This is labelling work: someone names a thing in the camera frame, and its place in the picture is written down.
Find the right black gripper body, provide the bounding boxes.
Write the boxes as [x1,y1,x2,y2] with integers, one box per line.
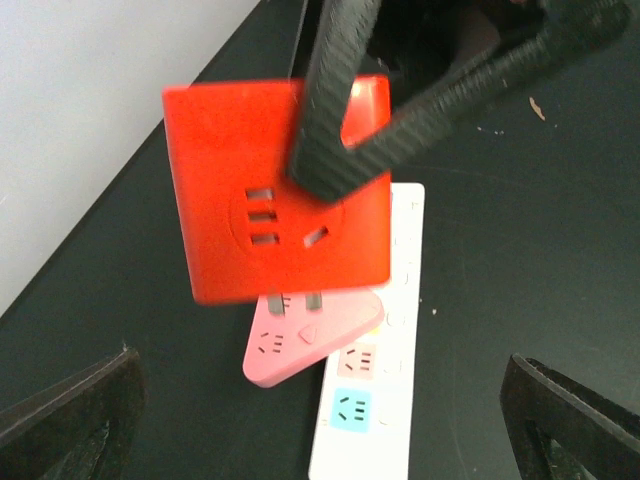
[364,0,596,96]

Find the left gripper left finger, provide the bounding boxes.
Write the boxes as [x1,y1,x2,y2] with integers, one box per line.
[1,348,146,479]

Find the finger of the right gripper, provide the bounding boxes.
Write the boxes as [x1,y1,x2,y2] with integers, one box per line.
[339,1,633,195]
[288,1,381,200]

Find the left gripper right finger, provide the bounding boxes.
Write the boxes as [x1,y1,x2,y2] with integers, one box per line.
[500,354,639,479]

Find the red cube plug adapter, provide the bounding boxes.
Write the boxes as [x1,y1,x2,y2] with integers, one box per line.
[162,79,391,305]

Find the white power strip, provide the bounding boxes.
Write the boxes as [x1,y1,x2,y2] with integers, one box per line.
[308,183,426,480]

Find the pink triangular plug adapter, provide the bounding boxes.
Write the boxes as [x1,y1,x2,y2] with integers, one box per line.
[242,288,384,388]

